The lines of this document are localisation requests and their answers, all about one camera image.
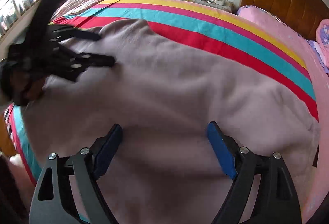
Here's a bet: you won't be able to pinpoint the left hand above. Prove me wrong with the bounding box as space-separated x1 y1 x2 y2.
13 77 46 107

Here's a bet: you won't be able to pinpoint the rolled pink floral blanket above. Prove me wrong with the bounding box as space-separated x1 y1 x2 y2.
307 19 329 75

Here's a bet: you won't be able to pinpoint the mauve knit pants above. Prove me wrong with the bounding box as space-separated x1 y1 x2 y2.
22 19 320 223

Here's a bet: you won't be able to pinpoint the white power strip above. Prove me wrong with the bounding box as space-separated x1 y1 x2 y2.
215 0 225 6

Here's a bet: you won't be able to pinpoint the rainbow striped bed sheet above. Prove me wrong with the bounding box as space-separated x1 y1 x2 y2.
4 0 320 224

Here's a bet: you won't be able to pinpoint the plaid checkered sheet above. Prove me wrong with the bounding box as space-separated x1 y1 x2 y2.
3 104 15 145

